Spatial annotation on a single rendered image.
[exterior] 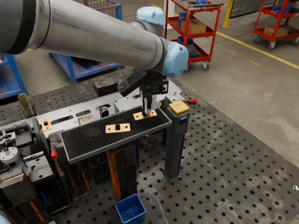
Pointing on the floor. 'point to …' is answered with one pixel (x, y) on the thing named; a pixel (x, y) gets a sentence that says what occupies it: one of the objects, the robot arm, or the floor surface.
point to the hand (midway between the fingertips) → (145, 111)
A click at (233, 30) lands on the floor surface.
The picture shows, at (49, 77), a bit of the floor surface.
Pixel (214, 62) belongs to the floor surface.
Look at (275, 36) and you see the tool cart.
